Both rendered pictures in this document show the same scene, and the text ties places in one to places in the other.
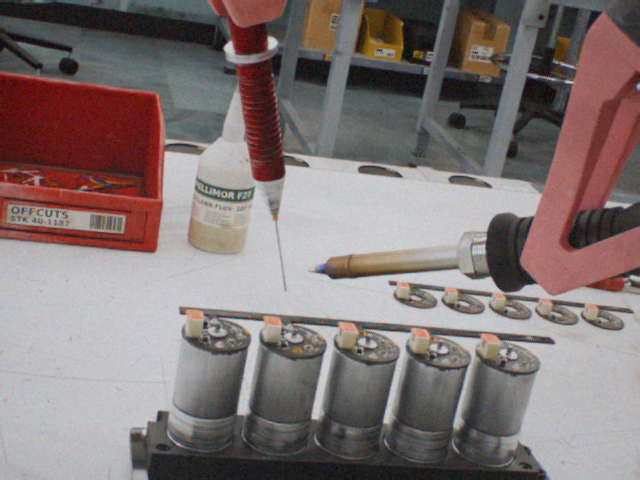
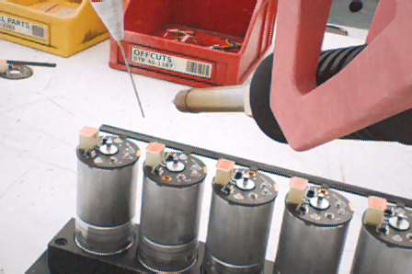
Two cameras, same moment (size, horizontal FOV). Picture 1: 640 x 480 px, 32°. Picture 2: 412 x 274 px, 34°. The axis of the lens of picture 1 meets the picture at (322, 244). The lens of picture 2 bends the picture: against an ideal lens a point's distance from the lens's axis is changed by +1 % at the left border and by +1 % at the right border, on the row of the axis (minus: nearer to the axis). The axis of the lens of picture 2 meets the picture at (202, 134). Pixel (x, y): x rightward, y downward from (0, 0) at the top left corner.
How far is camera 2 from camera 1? 21 cm
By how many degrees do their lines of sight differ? 29
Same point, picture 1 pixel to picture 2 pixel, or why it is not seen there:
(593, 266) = (318, 116)
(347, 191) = not seen: outside the picture
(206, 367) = (85, 178)
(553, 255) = (289, 97)
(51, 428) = (34, 209)
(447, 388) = (314, 244)
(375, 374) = (238, 214)
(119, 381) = not seen: hidden behind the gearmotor
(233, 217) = not seen: hidden behind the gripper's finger
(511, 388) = (387, 259)
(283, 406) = (154, 227)
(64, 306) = (129, 123)
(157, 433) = (68, 229)
